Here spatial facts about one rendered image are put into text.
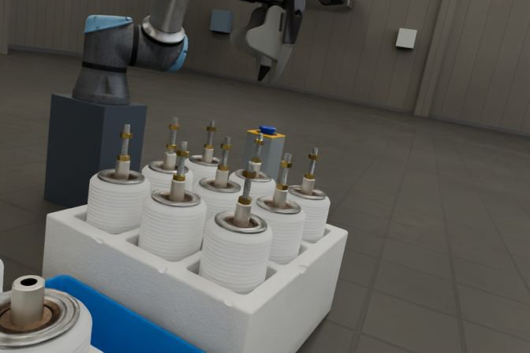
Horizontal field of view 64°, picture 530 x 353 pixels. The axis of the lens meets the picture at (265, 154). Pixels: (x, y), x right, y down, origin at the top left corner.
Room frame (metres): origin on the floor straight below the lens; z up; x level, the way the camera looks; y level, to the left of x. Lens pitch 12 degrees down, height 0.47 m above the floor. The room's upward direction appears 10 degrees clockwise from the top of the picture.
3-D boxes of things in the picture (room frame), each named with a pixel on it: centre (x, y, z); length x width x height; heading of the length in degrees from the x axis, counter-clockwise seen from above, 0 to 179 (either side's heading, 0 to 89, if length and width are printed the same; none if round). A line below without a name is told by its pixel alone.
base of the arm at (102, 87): (1.18, 0.48, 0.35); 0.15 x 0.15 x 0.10
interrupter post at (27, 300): (0.29, 0.16, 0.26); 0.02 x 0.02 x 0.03
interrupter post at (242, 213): (0.56, 0.02, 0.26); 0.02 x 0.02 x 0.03
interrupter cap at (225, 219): (0.56, 0.02, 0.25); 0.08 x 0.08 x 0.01
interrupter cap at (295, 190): (0.77, -0.09, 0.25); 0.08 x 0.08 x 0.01
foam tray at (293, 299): (0.72, 0.07, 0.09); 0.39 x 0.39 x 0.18; 63
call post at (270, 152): (1.02, 0.01, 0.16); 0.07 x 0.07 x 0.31; 63
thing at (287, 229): (0.67, -0.04, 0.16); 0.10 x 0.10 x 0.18
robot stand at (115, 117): (1.18, 0.48, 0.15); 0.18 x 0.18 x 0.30; 71
